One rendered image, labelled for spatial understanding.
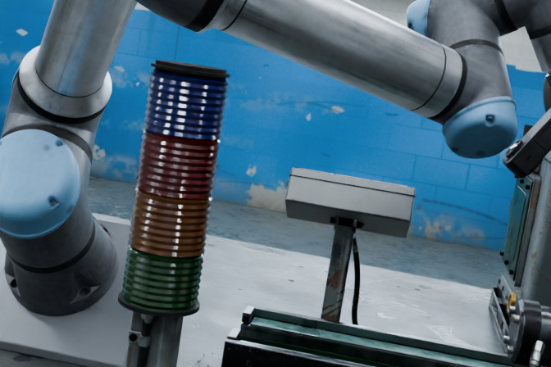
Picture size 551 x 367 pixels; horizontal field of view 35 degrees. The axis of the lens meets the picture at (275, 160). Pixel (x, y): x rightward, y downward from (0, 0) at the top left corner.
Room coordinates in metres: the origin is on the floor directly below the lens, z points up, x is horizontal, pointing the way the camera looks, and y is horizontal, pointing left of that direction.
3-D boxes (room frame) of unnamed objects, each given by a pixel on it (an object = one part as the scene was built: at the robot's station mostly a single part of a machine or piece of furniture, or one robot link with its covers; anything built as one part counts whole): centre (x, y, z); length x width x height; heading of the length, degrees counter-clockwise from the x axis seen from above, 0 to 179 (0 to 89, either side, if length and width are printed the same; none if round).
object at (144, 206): (0.66, 0.07, 1.10); 0.06 x 0.06 x 0.04
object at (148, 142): (0.66, 0.07, 1.14); 0.06 x 0.06 x 0.04
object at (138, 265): (0.66, 0.07, 1.05); 0.06 x 0.06 x 0.04
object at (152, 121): (0.66, 0.07, 1.19); 0.06 x 0.06 x 0.04
